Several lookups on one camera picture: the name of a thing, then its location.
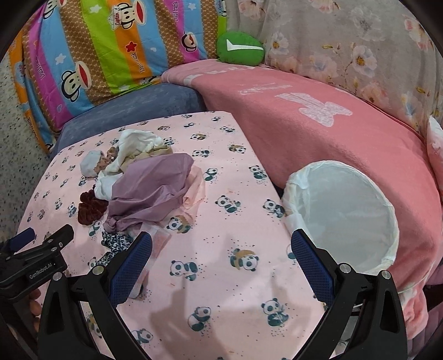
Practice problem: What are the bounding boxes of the brown pink scrunchie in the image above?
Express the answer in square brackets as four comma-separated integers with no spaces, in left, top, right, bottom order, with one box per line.
[94,146,119,174]

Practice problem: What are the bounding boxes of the white sock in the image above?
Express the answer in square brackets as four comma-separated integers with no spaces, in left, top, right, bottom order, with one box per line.
[80,150,103,178]

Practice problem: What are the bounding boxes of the blue-grey cushion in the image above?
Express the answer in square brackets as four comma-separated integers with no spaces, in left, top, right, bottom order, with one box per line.
[50,83,207,158]

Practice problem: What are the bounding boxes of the dark red scrunchie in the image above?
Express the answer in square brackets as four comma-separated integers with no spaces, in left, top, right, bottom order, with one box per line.
[77,188,109,226]

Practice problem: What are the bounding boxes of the striped monkey cartoon pillow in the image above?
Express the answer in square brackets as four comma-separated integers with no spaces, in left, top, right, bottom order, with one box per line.
[8,0,227,152]

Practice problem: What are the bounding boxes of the black white patterned cloth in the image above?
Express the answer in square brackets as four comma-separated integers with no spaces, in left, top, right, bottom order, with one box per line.
[88,231,134,269]

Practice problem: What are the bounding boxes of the white crumpled cloth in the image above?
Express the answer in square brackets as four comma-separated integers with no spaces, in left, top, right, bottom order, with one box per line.
[94,130,165,201]

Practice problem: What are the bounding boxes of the green checkmark plush cushion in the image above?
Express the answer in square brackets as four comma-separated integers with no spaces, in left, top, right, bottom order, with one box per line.
[216,31,264,67]

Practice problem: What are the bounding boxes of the beige knotted stocking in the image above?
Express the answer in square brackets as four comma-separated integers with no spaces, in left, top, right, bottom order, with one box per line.
[120,145,173,173]

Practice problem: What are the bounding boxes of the small pink patterned pillow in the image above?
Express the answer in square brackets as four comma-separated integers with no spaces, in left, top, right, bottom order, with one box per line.
[426,116,443,196]

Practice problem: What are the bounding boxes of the person's left hand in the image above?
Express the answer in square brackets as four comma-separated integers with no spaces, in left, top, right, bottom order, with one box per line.
[29,289,42,332]

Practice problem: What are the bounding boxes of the purple cloth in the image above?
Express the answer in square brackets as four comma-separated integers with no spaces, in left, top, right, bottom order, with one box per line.
[103,153,194,233]

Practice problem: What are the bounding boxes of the pink tissue sheet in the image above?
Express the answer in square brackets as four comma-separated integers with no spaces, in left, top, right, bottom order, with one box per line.
[132,165,206,252]

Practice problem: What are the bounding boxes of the pink panda print sheet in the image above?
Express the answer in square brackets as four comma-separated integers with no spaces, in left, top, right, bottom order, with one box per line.
[20,112,324,359]

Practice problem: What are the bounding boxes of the pink fleece blanket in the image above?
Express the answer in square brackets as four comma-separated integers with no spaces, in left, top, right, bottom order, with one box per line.
[161,59,442,338]

